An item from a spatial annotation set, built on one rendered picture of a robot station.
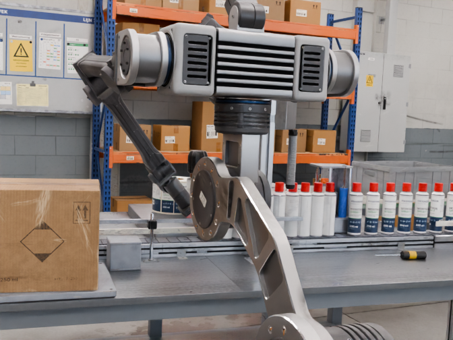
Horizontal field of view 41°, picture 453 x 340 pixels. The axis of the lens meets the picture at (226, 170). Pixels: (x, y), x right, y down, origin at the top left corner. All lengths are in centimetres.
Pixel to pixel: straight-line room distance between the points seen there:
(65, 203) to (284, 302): 73
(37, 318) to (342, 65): 103
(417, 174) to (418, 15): 455
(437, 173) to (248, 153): 301
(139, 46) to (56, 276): 68
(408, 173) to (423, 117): 444
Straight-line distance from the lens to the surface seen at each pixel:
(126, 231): 214
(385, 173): 404
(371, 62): 748
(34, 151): 636
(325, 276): 196
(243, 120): 137
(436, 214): 257
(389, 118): 767
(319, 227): 229
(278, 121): 202
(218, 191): 134
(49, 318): 171
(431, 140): 863
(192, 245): 210
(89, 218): 162
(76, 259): 164
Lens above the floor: 135
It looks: 6 degrees down
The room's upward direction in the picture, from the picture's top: 2 degrees clockwise
